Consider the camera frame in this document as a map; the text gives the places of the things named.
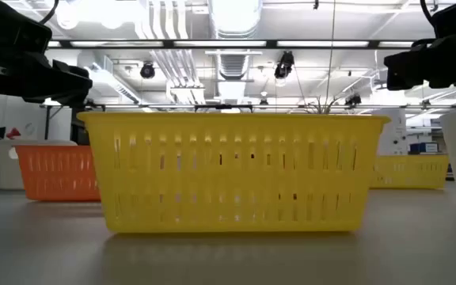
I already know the white pillar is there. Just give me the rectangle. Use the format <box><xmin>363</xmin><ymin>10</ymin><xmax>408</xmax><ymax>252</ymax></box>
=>
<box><xmin>372</xmin><ymin>108</ymin><xmax>409</xmax><ymax>156</ymax></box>

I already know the silver ceiling air duct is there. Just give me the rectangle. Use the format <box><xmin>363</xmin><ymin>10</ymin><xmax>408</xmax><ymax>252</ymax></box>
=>
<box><xmin>207</xmin><ymin>0</ymin><xmax>263</xmax><ymax>39</ymax></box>

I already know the black ceiling camera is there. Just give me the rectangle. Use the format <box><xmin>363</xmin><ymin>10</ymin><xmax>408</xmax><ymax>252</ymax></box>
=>
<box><xmin>274</xmin><ymin>51</ymin><xmax>295</xmax><ymax>79</ymax></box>
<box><xmin>139</xmin><ymin>62</ymin><xmax>156</xmax><ymax>79</ymax></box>

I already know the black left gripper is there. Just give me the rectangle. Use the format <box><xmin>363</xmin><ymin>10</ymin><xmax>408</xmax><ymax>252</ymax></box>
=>
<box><xmin>0</xmin><ymin>0</ymin><xmax>93</xmax><ymax>107</ymax></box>

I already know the orange slotted plastic basket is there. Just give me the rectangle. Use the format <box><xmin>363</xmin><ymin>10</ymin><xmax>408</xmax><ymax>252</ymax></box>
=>
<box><xmin>13</xmin><ymin>144</ymin><xmax>101</xmax><ymax>203</ymax></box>

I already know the large yellow slotted plastic basket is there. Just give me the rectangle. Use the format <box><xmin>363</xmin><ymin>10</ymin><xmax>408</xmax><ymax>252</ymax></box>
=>
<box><xmin>76</xmin><ymin>112</ymin><xmax>391</xmax><ymax>234</ymax></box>

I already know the black horizontal rail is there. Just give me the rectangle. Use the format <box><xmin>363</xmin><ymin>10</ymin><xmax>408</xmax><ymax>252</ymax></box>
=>
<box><xmin>40</xmin><ymin>103</ymin><xmax>456</xmax><ymax>111</ymax></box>

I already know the potted green succulent plant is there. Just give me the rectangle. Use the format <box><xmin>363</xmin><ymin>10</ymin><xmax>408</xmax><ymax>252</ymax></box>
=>
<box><xmin>305</xmin><ymin>97</ymin><xmax>338</xmax><ymax>116</ymax></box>

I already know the blue box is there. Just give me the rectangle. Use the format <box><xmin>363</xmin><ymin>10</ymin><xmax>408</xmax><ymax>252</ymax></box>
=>
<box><xmin>408</xmin><ymin>142</ymin><xmax>439</xmax><ymax>155</ymax></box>

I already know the black ceiling light beam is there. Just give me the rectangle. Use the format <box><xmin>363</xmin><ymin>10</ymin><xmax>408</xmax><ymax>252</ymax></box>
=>
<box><xmin>47</xmin><ymin>39</ymin><xmax>415</xmax><ymax>50</ymax></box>

